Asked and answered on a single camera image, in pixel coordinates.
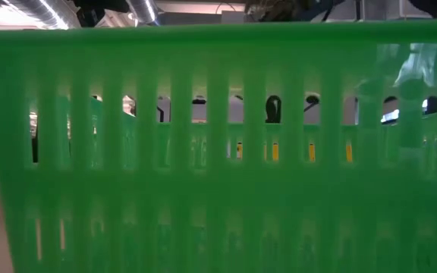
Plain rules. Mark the green plastic slotted basket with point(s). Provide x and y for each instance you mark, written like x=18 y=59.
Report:
x=218 y=182

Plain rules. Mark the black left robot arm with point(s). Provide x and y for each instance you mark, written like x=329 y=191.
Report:
x=89 y=15

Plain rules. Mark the large silver ventilation duct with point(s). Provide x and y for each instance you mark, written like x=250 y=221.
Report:
x=40 y=11

